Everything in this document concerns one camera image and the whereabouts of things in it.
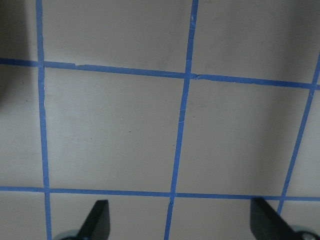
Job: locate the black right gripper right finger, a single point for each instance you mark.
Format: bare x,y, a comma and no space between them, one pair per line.
266,224

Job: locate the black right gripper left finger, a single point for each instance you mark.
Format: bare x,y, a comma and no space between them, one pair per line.
97,224

